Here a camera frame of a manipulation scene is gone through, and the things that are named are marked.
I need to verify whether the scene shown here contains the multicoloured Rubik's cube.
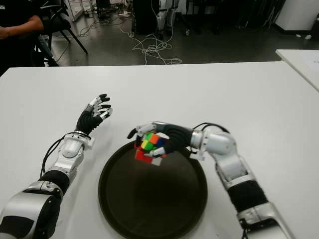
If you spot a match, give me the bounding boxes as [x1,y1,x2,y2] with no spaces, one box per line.
[134,132,168,166]

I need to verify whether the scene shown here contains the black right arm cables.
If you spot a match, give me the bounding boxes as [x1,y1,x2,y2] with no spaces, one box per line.
[191,121,230,136]

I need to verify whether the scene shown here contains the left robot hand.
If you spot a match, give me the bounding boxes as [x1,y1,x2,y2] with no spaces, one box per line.
[76,94,114,137]

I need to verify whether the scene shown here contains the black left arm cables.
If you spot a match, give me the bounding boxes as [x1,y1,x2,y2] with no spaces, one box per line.
[40,131,75,175]

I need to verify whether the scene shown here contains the light metal rack cart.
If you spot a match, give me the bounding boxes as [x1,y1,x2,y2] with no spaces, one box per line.
[63,0,97,22]

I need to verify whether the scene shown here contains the white floor cable tangle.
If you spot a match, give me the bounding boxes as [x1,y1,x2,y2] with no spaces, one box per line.
[119,22,184,66]

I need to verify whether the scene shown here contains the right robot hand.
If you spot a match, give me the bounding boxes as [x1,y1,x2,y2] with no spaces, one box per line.
[127,121,194,159]

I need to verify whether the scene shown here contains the seated person in black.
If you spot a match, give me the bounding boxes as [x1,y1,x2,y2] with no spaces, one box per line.
[0,0,53,75]

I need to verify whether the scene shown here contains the black wheeled stand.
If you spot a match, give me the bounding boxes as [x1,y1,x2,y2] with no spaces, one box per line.
[179,0,225,35]

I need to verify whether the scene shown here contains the white side table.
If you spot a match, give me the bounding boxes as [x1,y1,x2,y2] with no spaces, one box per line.
[275,49,319,92]

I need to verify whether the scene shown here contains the dark brown round plate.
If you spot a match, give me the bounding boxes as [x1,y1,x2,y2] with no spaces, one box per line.
[98,141,208,234]

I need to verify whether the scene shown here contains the black chair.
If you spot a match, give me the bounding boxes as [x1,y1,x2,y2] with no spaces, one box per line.
[37,0,88,67]

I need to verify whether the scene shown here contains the white block with black base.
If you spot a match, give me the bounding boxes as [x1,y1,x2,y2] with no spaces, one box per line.
[275,0,319,33]

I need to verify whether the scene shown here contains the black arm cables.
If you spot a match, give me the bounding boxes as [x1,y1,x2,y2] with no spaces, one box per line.
[40,131,75,175]
[191,121,230,136]

